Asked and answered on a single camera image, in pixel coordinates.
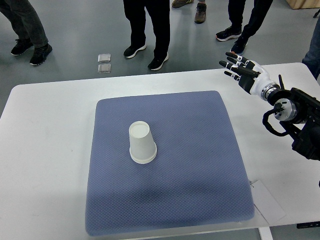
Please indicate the upper metal floor plate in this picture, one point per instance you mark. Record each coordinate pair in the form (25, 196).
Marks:
(104, 58)

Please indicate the black table control panel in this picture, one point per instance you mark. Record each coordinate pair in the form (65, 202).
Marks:
(305, 225)

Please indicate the blue grey foam cushion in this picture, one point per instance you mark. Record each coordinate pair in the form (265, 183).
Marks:
(197, 177)

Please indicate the white paper tag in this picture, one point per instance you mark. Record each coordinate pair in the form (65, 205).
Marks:
(265, 203)

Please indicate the person in blue jeans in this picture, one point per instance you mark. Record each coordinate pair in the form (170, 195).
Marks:
(312, 57)

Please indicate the white paper cup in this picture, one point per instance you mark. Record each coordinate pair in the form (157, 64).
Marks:
(143, 156)
(140, 136)

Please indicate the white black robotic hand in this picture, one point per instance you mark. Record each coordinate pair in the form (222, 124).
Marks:
(249, 75)

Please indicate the white paper cup on cushion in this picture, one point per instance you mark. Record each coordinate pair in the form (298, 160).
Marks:
(143, 156)

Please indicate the white table leg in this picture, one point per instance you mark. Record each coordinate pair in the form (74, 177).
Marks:
(265, 233)

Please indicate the person in grey trousers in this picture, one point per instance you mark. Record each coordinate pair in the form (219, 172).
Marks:
(27, 25)

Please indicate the person with brown shoes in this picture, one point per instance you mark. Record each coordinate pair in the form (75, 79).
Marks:
(201, 9)

